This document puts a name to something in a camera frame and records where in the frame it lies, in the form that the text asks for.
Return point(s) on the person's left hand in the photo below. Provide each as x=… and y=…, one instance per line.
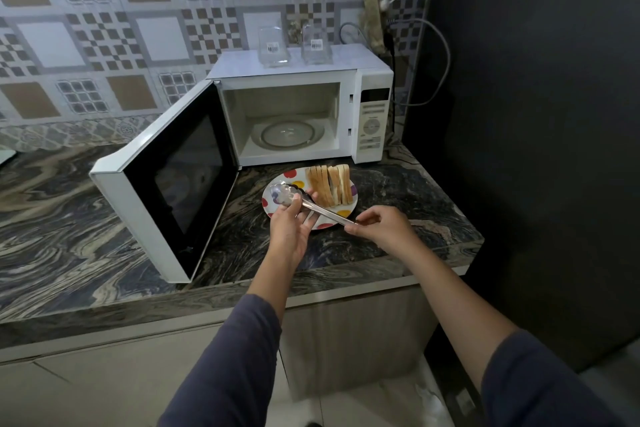
x=290, y=236

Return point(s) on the person's right hand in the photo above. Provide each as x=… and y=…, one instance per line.
x=387, y=229

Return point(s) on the metal tongs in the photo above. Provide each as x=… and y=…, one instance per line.
x=325, y=214

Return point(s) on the polka dot plate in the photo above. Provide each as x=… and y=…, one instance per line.
x=300, y=176

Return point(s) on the white microwave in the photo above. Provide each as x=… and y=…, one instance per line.
x=165, y=191

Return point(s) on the silver refrigerator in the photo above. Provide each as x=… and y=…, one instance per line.
x=540, y=141

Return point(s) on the clear plastic container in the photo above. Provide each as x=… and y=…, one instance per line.
x=316, y=44
x=273, y=46

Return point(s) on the person's right forearm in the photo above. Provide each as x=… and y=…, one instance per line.
x=480, y=326

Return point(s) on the person's left forearm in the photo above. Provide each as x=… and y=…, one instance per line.
x=240, y=341

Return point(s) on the white plastic bag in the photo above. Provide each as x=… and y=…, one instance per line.
x=430, y=399

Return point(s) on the crumpled clear plastic wrap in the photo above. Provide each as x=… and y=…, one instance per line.
x=294, y=30

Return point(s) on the beige power strip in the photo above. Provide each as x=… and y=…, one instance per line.
x=374, y=21

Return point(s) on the light lower kitchen cabinet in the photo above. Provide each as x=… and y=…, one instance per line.
x=125, y=376

